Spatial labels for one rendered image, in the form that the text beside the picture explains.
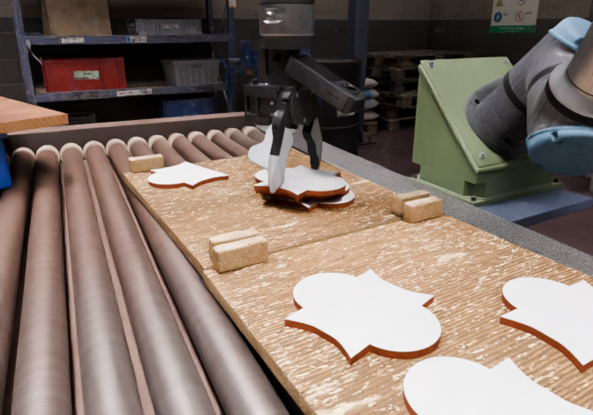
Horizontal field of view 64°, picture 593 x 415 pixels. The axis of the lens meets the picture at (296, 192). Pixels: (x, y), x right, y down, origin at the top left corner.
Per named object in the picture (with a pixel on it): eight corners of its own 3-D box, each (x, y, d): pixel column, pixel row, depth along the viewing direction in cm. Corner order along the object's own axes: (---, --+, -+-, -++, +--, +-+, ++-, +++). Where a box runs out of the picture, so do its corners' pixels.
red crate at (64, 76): (119, 84, 466) (116, 55, 456) (128, 89, 429) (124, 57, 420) (43, 88, 435) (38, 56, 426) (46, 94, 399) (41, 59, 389)
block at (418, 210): (433, 212, 67) (435, 193, 66) (443, 216, 66) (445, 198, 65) (401, 221, 64) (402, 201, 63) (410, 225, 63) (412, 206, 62)
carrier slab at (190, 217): (292, 155, 102) (292, 148, 102) (434, 218, 69) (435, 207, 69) (123, 181, 85) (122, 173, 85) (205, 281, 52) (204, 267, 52)
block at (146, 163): (161, 168, 88) (161, 153, 87) (165, 169, 87) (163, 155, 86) (129, 172, 85) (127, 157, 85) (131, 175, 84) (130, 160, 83)
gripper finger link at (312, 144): (298, 156, 80) (284, 111, 74) (329, 162, 77) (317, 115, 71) (289, 169, 79) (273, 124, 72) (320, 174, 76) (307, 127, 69)
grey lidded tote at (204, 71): (207, 79, 502) (205, 56, 494) (222, 83, 474) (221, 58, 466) (161, 82, 475) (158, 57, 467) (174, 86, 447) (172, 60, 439)
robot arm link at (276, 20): (325, 4, 65) (292, 3, 59) (324, 40, 67) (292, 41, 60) (279, 6, 69) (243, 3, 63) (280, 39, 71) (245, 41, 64)
